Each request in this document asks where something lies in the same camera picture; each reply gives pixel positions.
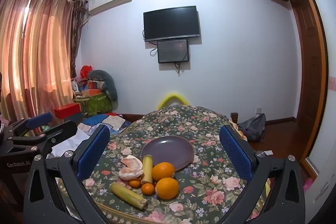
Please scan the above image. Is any blue patterned quilt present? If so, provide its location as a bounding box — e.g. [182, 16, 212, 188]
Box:
[80, 113, 132, 135]

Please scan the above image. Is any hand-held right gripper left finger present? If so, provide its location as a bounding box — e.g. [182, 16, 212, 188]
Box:
[23, 124, 111, 224]

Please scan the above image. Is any long sugarcane piece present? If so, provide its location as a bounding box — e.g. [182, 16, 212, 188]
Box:
[109, 182, 148, 210]

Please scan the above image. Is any floral blanket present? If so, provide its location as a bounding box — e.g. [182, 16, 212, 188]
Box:
[56, 105, 271, 224]

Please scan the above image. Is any black monitor cable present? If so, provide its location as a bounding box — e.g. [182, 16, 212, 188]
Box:
[174, 61, 185, 75]

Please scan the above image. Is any brown patterned curtain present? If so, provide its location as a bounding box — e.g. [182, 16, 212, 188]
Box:
[70, 0, 88, 79]

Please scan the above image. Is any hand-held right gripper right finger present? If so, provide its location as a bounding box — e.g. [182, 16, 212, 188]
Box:
[219, 125, 306, 224]

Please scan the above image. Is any purple plate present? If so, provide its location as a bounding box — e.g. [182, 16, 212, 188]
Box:
[140, 135, 195, 172]

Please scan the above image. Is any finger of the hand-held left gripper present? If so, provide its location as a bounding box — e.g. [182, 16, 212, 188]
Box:
[8, 120, 78, 159]
[12, 112, 53, 135]

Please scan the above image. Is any grey plush pillow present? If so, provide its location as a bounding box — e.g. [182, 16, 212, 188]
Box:
[87, 70, 118, 102]

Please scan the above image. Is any white cloth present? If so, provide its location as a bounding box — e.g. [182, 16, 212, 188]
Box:
[50, 130, 92, 159]

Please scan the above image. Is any red box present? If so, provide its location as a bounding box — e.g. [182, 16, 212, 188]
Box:
[54, 103, 81, 119]

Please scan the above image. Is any green bag with clutter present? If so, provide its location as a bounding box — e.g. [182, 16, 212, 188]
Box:
[74, 93, 114, 117]

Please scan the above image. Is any large orange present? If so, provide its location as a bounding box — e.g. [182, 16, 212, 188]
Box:
[155, 177, 180, 200]
[152, 162, 176, 182]

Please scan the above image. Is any wooden door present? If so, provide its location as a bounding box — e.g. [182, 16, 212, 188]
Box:
[291, 0, 328, 161]

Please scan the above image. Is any red bag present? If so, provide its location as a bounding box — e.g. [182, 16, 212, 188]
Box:
[80, 65, 93, 79]

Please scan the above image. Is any orange box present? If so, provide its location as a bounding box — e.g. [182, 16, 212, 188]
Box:
[81, 89, 102, 97]

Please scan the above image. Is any pink curtain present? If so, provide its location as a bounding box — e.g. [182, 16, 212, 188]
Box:
[0, 0, 79, 132]

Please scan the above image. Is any short sugarcane piece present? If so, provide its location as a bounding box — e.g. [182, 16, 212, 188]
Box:
[140, 154, 154, 185]

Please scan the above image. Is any pink cloth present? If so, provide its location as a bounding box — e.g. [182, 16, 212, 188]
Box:
[303, 178, 314, 193]

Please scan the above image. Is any black wall television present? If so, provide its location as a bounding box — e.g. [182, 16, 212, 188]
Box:
[143, 6, 201, 42]

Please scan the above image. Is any grey backpack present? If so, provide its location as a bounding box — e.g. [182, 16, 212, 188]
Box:
[238, 113, 266, 142]

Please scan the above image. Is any small black wall monitor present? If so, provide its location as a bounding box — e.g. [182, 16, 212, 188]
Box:
[157, 39, 190, 64]

